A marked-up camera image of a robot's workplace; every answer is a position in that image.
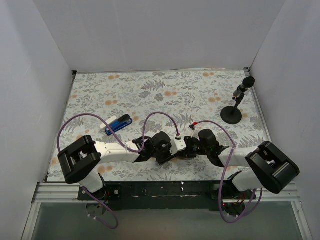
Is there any blue black stapler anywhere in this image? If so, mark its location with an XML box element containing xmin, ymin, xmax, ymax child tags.
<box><xmin>105</xmin><ymin>114</ymin><xmax>133</xmax><ymax>136</ymax></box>

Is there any white staple box sleeve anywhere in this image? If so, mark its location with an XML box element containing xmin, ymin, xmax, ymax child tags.
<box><xmin>99</xmin><ymin>116</ymin><xmax>116</xmax><ymax>131</ymax></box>

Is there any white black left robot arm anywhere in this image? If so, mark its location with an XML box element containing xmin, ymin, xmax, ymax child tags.
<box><xmin>58</xmin><ymin>131</ymin><xmax>172</xmax><ymax>200</ymax></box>

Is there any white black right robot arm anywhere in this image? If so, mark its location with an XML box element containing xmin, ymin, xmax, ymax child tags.
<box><xmin>184</xmin><ymin>129</ymin><xmax>300</xmax><ymax>199</ymax></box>

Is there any black microphone on stand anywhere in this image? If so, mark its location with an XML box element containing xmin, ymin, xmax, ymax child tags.
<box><xmin>220</xmin><ymin>76</ymin><xmax>256</xmax><ymax>125</ymax></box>

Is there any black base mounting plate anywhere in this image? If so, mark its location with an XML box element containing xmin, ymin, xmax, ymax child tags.
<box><xmin>77</xmin><ymin>181</ymin><xmax>246</xmax><ymax>212</ymax></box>

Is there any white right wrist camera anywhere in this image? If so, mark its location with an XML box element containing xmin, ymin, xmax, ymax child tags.
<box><xmin>189</xmin><ymin>122</ymin><xmax>200</xmax><ymax>139</ymax></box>

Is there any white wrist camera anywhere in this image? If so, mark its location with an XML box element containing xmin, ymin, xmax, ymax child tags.
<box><xmin>189</xmin><ymin>122</ymin><xmax>200</xmax><ymax>139</ymax></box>
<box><xmin>169</xmin><ymin>138</ymin><xmax>187</xmax><ymax>155</ymax></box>

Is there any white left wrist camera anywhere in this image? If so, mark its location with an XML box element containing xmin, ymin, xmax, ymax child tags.
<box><xmin>169</xmin><ymin>138</ymin><xmax>187</xmax><ymax>155</ymax></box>

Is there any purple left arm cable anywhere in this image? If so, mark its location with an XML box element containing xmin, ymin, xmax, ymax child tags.
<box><xmin>57</xmin><ymin>111</ymin><xmax>180</xmax><ymax>230</ymax></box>

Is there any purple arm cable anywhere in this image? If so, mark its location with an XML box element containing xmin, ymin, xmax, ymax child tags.
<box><xmin>57</xmin><ymin>111</ymin><xmax>180</xmax><ymax>230</ymax></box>
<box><xmin>194</xmin><ymin>119</ymin><xmax>264</xmax><ymax>224</ymax></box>

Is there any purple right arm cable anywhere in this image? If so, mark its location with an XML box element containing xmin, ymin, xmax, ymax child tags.
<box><xmin>194</xmin><ymin>119</ymin><xmax>264</xmax><ymax>224</ymax></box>

